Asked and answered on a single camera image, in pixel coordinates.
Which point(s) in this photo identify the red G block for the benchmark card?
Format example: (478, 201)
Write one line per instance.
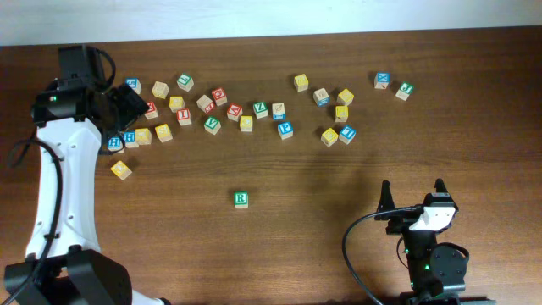
(219, 96)

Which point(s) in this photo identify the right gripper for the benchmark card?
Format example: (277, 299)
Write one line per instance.
(397, 224)

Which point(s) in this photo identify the yellow S letter block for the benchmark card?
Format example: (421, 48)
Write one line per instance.
(163, 133)

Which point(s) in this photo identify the green V block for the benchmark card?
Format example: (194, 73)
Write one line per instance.
(212, 125)

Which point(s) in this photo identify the blue H block left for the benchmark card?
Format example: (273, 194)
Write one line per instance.
(115, 145)

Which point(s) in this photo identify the plain block blue side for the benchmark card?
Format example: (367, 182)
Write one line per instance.
(321, 97)

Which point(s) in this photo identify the blue 1 block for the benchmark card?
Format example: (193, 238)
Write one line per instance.
(347, 134)

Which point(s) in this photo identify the yellow block centre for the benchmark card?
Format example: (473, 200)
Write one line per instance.
(246, 123)

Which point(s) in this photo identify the plain blue-sided block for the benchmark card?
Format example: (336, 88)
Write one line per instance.
(278, 111)

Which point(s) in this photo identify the plain yellow-edged block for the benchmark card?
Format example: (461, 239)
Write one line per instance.
(160, 90)

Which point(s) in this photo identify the green J block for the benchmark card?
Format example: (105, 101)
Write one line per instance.
(404, 91)

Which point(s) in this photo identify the yellow block upper left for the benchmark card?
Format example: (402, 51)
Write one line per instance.
(176, 103)

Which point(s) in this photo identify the yellow block beside H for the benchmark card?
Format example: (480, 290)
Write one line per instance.
(143, 136)

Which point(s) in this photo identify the yellow block lower right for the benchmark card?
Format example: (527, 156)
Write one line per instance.
(329, 137)

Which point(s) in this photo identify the blue P block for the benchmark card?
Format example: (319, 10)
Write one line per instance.
(285, 130)

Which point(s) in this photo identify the red I block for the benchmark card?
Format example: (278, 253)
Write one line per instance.
(184, 116)

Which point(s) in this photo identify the yellow block lower left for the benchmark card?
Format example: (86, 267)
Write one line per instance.
(121, 170)

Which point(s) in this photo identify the plain red-sided block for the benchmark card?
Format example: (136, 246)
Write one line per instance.
(205, 103)

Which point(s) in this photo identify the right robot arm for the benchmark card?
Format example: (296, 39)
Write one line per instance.
(436, 270)

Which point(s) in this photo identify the yellow block top middle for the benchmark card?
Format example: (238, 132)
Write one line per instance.
(301, 82)

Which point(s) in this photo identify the green L block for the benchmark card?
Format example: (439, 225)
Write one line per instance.
(185, 82)

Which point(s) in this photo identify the blue X block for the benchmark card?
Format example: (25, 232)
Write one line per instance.
(381, 80)

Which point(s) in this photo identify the yellow E block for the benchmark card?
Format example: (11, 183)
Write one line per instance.
(341, 113)

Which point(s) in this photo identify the blue S block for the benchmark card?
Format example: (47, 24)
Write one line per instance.
(134, 84)

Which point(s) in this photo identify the red A block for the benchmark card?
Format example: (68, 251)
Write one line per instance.
(234, 112)

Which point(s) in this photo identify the blue H block right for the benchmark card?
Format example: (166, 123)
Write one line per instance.
(130, 139)

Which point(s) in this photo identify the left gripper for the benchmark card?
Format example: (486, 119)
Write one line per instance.
(131, 104)

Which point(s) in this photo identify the green Z block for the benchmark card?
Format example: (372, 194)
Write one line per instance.
(260, 109)

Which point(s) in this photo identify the blue h block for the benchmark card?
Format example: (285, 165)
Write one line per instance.
(130, 139)
(115, 145)

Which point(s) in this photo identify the red Y block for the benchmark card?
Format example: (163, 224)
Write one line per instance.
(152, 111)

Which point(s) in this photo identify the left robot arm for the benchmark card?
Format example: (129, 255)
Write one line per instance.
(63, 261)

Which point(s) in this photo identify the green R letter block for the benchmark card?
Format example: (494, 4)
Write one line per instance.
(241, 199)

